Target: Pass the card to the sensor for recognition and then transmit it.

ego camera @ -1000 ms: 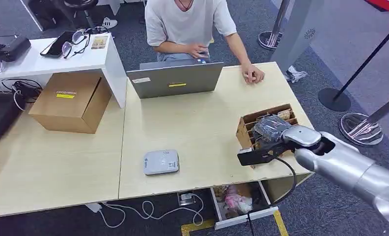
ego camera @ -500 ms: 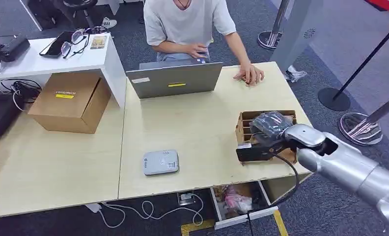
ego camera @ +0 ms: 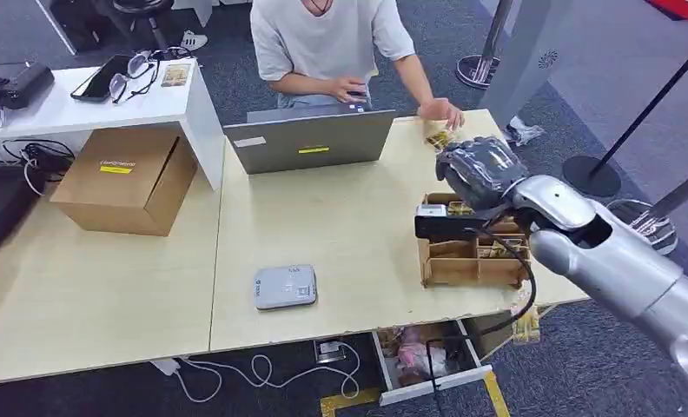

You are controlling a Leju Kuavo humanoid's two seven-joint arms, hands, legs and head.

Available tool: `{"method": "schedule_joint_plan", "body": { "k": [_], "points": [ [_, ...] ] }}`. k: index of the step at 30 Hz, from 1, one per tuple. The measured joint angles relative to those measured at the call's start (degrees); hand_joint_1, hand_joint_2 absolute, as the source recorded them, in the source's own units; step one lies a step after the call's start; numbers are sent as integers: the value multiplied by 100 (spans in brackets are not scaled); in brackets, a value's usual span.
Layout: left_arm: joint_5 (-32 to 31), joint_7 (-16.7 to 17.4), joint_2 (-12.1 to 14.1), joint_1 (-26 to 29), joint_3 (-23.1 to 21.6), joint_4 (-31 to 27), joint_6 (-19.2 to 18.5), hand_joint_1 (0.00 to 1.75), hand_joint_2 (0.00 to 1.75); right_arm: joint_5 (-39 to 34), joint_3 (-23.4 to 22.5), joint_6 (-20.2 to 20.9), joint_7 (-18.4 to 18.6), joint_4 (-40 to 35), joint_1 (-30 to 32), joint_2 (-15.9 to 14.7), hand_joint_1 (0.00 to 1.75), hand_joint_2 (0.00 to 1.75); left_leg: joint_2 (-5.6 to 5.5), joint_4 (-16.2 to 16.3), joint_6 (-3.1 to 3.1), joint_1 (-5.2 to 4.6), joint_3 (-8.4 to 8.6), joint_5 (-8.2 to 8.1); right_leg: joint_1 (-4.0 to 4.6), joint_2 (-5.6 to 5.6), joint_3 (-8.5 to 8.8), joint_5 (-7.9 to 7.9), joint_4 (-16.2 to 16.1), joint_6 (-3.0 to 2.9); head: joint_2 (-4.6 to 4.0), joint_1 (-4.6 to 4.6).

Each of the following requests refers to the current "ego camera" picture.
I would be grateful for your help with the black stanchion with round base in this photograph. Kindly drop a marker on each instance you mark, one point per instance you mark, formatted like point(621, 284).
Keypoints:
point(590, 177)

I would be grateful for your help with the white open tray box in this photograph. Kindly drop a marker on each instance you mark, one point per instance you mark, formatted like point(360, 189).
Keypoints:
point(436, 385)

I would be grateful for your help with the brown cardboard box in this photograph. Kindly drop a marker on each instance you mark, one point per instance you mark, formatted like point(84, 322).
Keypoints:
point(122, 184)

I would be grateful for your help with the white side table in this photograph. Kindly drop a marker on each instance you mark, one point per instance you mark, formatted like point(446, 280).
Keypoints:
point(62, 112)

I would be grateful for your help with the white shoe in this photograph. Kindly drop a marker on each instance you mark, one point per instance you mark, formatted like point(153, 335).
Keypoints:
point(193, 40)

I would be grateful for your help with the person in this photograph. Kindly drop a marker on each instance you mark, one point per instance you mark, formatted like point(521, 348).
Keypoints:
point(327, 40)

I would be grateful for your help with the white power adapter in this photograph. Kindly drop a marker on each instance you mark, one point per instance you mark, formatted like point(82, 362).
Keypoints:
point(165, 367)

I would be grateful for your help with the black bin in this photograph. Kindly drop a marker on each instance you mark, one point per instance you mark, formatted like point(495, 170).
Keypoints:
point(79, 20)

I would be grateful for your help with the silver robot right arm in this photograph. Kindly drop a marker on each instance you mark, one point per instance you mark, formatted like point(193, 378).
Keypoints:
point(620, 265)

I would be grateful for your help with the person's right hand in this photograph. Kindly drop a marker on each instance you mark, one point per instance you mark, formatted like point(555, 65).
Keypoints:
point(348, 89)

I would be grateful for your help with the dark-framed glasses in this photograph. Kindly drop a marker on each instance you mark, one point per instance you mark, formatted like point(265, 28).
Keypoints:
point(171, 53)

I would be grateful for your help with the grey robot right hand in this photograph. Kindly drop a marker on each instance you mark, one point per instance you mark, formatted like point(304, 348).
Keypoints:
point(482, 170)

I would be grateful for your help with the printed card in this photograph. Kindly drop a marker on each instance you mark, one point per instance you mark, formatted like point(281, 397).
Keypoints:
point(438, 140)
point(502, 248)
point(175, 75)
point(527, 328)
point(460, 208)

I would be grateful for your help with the wooden card box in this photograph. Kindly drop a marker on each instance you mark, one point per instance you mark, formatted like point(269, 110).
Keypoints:
point(465, 265)

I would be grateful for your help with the red carpet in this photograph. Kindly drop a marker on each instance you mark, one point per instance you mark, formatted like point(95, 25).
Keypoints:
point(686, 10)

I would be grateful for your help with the black stool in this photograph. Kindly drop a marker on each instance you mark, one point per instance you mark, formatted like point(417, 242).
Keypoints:
point(142, 8)

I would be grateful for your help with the pink plastic bag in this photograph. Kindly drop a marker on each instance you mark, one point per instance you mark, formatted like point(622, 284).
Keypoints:
point(419, 357)

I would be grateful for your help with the grey laptop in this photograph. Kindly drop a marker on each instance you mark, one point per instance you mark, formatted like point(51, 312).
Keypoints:
point(309, 144)

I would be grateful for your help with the clear-lens glasses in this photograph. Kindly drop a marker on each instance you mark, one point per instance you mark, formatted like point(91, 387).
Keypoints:
point(132, 72)

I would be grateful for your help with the person's left hand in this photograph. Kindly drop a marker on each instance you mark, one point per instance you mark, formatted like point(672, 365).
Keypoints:
point(443, 110)

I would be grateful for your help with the small grey device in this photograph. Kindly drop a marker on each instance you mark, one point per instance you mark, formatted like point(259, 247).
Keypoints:
point(285, 288)

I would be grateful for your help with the chrome stanchion with round base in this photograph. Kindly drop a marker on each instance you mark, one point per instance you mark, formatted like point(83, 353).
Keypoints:
point(482, 66)
point(660, 230)

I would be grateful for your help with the black device box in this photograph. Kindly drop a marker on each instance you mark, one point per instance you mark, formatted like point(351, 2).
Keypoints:
point(19, 83)

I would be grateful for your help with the crumpled clear plastic wrapper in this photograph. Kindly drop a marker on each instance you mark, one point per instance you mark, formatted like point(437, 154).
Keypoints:
point(521, 132)

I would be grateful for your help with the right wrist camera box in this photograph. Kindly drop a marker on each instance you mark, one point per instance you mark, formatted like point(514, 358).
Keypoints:
point(442, 224)

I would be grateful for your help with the small grey charger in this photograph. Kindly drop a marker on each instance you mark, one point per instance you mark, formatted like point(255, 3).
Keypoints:
point(329, 351)

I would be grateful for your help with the black smartphone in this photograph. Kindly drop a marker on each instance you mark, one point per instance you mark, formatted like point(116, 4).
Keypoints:
point(100, 78)

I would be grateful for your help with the grey standing column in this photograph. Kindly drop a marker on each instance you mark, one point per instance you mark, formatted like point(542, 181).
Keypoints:
point(525, 63)

